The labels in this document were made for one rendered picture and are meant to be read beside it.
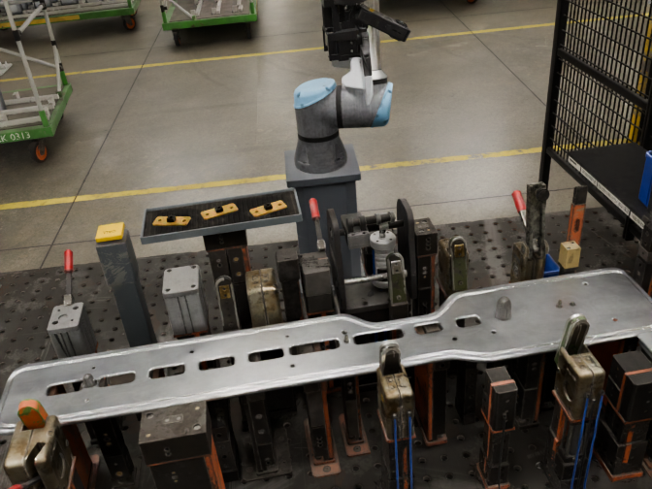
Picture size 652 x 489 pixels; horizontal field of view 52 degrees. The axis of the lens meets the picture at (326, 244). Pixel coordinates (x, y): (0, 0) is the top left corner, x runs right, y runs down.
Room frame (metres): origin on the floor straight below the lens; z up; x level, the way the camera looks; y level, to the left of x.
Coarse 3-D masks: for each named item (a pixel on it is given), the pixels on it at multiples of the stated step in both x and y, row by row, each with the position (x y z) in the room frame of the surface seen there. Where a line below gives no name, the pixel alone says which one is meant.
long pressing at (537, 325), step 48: (480, 288) 1.19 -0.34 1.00; (528, 288) 1.18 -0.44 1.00; (576, 288) 1.17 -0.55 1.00; (624, 288) 1.15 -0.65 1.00; (240, 336) 1.11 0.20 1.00; (336, 336) 1.08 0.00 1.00; (432, 336) 1.05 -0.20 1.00; (480, 336) 1.04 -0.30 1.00; (528, 336) 1.02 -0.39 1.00; (624, 336) 1.00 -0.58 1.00; (48, 384) 1.01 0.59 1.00; (96, 384) 1.00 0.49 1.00; (144, 384) 0.99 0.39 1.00; (192, 384) 0.98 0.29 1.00; (240, 384) 0.96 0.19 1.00; (288, 384) 0.96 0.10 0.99; (0, 432) 0.90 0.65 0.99
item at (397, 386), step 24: (384, 384) 0.88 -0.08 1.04; (408, 384) 0.88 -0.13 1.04; (384, 408) 0.86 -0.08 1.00; (408, 408) 0.85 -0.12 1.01; (384, 432) 0.87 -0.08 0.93; (408, 432) 0.85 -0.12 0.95; (384, 456) 0.90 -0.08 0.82; (408, 456) 0.86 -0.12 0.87; (384, 480) 0.90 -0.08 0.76; (408, 480) 0.86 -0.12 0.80
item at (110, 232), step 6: (102, 228) 1.35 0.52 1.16; (108, 228) 1.35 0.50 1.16; (114, 228) 1.35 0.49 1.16; (120, 228) 1.35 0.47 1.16; (96, 234) 1.33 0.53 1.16; (102, 234) 1.33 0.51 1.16; (108, 234) 1.32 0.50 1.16; (114, 234) 1.32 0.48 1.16; (120, 234) 1.32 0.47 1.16; (96, 240) 1.31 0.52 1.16; (102, 240) 1.31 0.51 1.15; (108, 240) 1.31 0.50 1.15
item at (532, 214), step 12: (528, 192) 1.27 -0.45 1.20; (540, 192) 1.23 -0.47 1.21; (528, 204) 1.26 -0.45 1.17; (540, 204) 1.26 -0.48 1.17; (528, 216) 1.26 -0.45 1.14; (540, 216) 1.26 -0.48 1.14; (528, 228) 1.25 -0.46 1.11; (540, 228) 1.25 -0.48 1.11; (528, 240) 1.25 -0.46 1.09; (540, 240) 1.25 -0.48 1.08; (540, 252) 1.24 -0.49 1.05
